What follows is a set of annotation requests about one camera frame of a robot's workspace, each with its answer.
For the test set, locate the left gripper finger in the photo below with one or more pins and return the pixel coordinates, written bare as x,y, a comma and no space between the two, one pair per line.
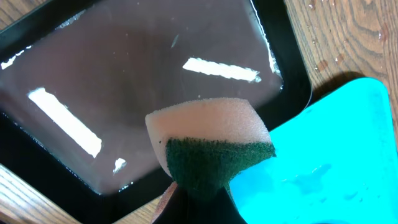
176,206

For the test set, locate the green sponge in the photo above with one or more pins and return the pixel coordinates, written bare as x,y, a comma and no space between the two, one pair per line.
203,144

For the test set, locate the black rectangular tray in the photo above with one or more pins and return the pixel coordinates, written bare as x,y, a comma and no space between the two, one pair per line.
79,77

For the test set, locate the teal plastic tray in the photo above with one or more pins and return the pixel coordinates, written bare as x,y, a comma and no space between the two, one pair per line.
336,162

